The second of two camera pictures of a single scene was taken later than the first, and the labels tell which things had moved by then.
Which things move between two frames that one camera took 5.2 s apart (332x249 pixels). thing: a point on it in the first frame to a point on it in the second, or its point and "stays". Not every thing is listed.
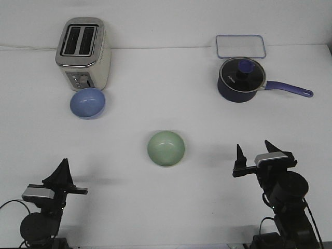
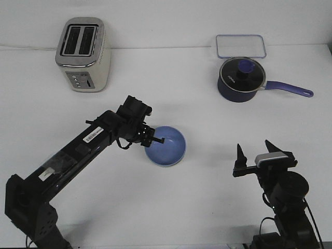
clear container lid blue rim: x=240 y=45 stays
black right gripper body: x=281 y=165 stays
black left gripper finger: x=59 y=177 to x=155 y=139
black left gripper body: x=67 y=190 to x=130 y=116
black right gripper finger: x=272 y=149 stays
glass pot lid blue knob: x=242 y=74 stays
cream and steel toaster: x=83 y=53 stays
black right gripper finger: x=241 y=159 stays
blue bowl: x=87 y=103 to x=171 y=151
